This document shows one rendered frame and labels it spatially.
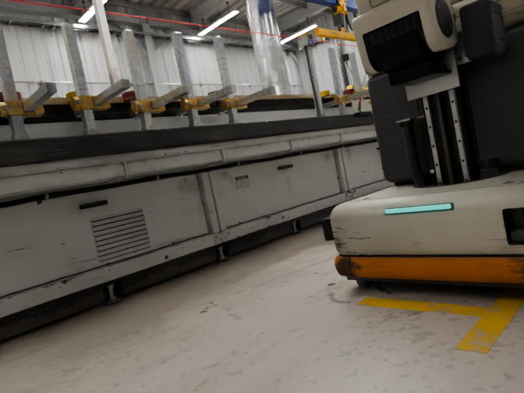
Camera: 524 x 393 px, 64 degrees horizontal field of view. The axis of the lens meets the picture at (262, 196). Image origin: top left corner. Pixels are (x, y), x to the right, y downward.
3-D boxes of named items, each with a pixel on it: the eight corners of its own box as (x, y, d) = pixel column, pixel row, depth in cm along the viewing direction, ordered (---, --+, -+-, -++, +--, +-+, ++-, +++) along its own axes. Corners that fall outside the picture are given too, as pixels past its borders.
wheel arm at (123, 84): (132, 90, 146) (129, 77, 145) (122, 90, 143) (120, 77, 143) (83, 118, 177) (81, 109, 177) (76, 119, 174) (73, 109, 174)
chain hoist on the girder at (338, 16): (354, 30, 783) (349, 5, 780) (344, 29, 759) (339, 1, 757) (342, 36, 801) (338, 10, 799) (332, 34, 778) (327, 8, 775)
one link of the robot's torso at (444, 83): (416, 100, 135) (401, 24, 134) (513, 73, 115) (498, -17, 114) (373, 102, 117) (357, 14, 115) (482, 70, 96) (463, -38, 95)
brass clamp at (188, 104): (210, 107, 200) (208, 97, 200) (188, 108, 190) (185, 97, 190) (203, 111, 204) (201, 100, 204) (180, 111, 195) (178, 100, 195)
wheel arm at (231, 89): (238, 93, 181) (235, 83, 180) (231, 93, 178) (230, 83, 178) (182, 117, 212) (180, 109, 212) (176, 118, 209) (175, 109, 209)
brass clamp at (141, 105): (166, 110, 182) (164, 98, 182) (139, 111, 173) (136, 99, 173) (159, 113, 187) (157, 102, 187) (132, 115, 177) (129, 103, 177)
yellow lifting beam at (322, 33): (370, 46, 838) (368, 30, 836) (320, 39, 719) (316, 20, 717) (366, 47, 844) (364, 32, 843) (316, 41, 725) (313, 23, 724)
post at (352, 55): (367, 118, 301) (354, 51, 299) (364, 118, 299) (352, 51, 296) (362, 118, 304) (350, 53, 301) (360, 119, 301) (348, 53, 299)
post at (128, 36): (157, 140, 179) (132, 28, 176) (149, 141, 177) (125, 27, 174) (152, 142, 182) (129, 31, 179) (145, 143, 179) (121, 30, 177)
